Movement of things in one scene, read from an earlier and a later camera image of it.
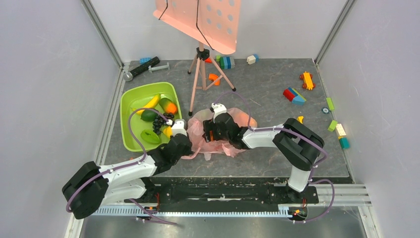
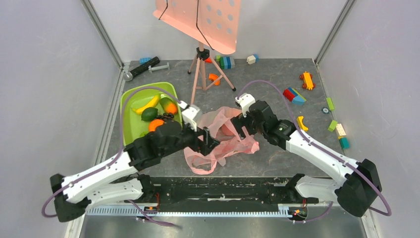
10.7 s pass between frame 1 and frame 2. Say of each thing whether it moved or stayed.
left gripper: moved
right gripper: moved
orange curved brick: stayed
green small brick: stayed
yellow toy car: stayed
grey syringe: stayed
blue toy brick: stayed
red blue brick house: stayed
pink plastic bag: moved
